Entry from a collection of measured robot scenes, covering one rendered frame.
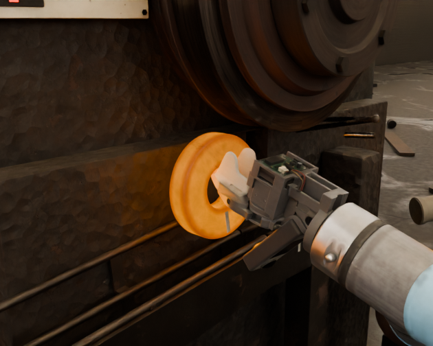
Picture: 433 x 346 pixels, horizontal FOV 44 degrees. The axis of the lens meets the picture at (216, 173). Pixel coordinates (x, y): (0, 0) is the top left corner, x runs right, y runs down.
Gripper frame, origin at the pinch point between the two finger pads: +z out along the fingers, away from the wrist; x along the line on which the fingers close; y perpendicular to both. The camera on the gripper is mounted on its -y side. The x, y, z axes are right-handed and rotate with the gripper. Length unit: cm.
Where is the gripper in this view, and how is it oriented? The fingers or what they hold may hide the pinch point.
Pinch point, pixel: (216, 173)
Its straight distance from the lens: 78.7
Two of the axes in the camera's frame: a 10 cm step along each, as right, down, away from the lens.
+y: 2.0, -8.7, -4.5
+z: -6.7, -4.5, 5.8
